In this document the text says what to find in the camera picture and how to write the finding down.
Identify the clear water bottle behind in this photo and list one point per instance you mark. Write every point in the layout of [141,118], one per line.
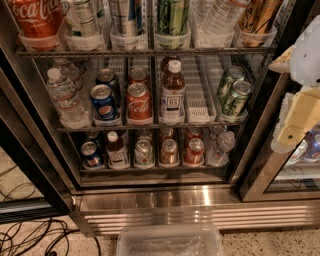
[68,69]

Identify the green soda can rear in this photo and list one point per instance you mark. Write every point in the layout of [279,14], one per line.
[230,75]

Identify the brown tea bottle rear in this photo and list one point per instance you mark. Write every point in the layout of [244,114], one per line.
[166,62]

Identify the red coca-cola can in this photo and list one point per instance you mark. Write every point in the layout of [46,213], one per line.
[138,75]
[138,101]

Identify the Pepsi can bottom shelf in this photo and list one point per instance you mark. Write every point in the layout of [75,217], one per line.
[91,154]

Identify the white empty shelf tray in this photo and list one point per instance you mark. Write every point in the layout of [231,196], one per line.
[198,103]

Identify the green soda can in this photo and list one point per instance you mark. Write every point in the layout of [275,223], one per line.
[237,98]
[230,75]

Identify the glass fridge door right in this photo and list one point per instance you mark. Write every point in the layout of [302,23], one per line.
[267,176]

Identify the green tall can top shelf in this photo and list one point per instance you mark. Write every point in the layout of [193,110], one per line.
[172,17]

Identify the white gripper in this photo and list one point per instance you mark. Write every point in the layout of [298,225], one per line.
[307,58]

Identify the dark Pepsi can rear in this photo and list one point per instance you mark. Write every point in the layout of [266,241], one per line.
[108,77]

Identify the silver green can bottom shelf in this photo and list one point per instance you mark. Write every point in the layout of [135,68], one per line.
[143,152]

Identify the blue Pepsi can front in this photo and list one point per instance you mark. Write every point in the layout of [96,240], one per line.
[104,102]

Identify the clear water bottle front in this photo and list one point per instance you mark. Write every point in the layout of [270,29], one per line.
[64,95]

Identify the green soda can front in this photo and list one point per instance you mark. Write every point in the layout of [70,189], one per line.
[237,98]

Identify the cans behind glass door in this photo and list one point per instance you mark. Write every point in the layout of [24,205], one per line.
[308,150]

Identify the gold tall can top shelf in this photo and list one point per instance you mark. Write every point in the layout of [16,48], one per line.
[257,20]

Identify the orange can bottom shelf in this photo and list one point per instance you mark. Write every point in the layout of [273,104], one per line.
[169,152]

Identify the silver blue tall can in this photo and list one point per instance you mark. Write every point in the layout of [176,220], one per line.
[126,17]

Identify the red Coca-Cola can front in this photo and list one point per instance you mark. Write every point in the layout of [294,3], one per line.
[138,101]

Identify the small tea bottle bottom shelf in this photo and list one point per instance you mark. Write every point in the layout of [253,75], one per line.
[116,150]

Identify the brown tea bottle white cap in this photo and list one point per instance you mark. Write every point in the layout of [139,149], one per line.
[172,94]

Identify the clear plastic bin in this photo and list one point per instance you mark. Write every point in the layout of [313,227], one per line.
[170,240]

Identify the stainless fridge base grille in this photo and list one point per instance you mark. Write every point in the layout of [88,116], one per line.
[107,213]

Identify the large Coca-Cola bottle top shelf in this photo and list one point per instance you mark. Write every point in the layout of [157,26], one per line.
[39,21]

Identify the water bottle bottom shelf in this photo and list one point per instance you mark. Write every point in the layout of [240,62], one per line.
[220,146]

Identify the red can bottom shelf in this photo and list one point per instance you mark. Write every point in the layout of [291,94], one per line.
[194,151]

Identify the red Coca-Cola can rear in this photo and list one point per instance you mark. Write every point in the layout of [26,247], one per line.
[138,75]

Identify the clear water bottle top shelf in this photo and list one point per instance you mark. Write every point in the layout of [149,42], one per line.
[223,15]

